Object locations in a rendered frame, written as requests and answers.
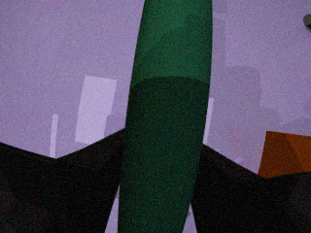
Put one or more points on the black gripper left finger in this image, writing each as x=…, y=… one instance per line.
x=79, y=188

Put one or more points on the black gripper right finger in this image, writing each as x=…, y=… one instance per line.
x=227, y=198

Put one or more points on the green pipe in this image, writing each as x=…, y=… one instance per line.
x=166, y=115

